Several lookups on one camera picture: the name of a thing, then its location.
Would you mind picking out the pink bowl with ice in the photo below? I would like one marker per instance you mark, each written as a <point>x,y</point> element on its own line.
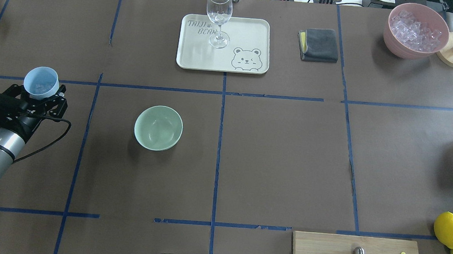
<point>415,31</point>

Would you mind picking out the clear wine glass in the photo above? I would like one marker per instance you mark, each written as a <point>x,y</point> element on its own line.
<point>219,13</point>

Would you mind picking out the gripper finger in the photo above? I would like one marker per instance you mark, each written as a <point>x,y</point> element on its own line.
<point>56,105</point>
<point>16,93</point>

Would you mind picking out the grey folded cloth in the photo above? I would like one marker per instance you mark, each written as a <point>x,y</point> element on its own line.
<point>318,45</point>

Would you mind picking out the green ceramic bowl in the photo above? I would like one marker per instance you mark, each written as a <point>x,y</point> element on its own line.
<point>158,128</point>

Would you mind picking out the light blue plastic cup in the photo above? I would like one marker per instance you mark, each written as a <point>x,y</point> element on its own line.
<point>41,83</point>

